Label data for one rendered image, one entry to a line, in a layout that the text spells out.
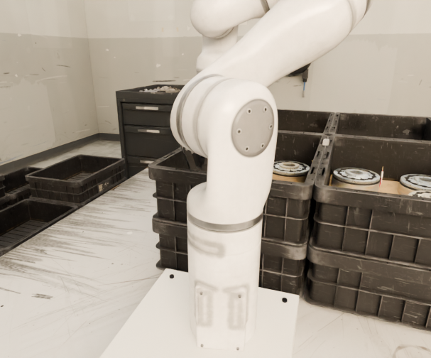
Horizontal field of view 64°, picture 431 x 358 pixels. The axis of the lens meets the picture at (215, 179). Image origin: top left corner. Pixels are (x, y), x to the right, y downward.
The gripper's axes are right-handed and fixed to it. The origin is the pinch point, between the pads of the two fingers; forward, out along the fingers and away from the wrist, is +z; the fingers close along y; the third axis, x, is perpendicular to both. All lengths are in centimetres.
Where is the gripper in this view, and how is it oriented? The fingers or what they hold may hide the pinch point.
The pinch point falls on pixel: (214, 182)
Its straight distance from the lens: 71.4
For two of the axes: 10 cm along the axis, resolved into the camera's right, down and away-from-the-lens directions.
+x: -3.2, -3.1, 9.0
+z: 0.0, 9.5, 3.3
